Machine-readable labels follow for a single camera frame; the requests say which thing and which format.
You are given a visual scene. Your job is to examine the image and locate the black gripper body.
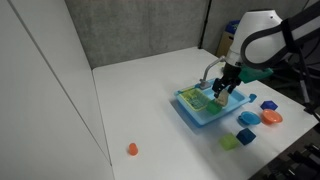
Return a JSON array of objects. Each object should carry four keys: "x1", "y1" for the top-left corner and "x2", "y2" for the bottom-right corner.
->
[{"x1": 218, "y1": 62, "x2": 242, "y2": 88}]

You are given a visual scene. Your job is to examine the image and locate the green square bottle holder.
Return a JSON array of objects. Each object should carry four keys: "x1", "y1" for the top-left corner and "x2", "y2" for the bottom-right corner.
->
[{"x1": 205, "y1": 99, "x2": 224, "y2": 116}]

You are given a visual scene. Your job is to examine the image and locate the blue toy sink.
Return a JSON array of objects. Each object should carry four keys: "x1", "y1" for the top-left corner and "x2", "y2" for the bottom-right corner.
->
[{"x1": 173, "y1": 77, "x2": 252, "y2": 128}]

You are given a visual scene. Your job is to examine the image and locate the grey toy faucet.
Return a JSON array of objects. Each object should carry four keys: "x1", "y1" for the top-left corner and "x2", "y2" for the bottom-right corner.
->
[{"x1": 198, "y1": 55, "x2": 227, "y2": 90}]

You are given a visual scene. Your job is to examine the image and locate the yellow-green dish rack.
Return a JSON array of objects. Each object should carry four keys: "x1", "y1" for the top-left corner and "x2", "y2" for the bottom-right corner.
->
[{"x1": 178, "y1": 87, "x2": 211, "y2": 112}]

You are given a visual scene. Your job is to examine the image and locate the bright blue cube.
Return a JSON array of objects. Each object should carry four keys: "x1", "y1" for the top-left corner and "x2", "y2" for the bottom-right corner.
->
[{"x1": 260, "y1": 100, "x2": 279, "y2": 112}]

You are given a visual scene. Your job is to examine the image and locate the orange toy plate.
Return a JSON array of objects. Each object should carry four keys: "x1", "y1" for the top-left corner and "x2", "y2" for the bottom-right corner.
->
[{"x1": 261, "y1": 108, "x2": 284, "y2": 126}]

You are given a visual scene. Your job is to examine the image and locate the dark navy blue cube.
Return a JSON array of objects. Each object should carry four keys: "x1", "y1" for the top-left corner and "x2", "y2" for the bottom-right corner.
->
[{"x1": 235, "y1": 127, "x2": 257, "y2": 146}]

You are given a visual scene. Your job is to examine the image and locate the lime green cube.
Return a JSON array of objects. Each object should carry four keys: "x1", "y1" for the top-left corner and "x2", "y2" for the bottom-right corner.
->
[{"x1": 218, "y1": 132, "x2": 241, "y2": 151}]

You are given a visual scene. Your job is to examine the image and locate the black pole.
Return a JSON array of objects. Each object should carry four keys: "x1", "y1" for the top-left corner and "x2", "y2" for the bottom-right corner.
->
[{"x1": 198, "y1": 0, "x2": 213, "y2": 50}]

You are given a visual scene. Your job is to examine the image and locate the black tripod stand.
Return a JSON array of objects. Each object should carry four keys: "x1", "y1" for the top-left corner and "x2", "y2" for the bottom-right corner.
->
[{"x1": 294, "y1": 43, "x2": 320, "y2": 116}]

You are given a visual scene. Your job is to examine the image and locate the black clamp rig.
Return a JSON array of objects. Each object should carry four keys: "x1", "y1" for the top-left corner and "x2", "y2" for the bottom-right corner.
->
[{"x1": 259, "y1": 133, "x2": 320, "y2": 180}]

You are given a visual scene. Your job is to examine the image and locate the small orange cup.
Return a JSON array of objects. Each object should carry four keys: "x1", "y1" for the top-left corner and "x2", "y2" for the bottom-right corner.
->
[{"x1": 128, "y1": 142, "x2": 139, "y2": 157}]

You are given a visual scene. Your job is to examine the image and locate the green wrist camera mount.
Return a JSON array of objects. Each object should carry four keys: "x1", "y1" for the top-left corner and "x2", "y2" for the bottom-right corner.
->
[{"x1": 238, "y1": 65, "x2": 274, "y2": 84}]

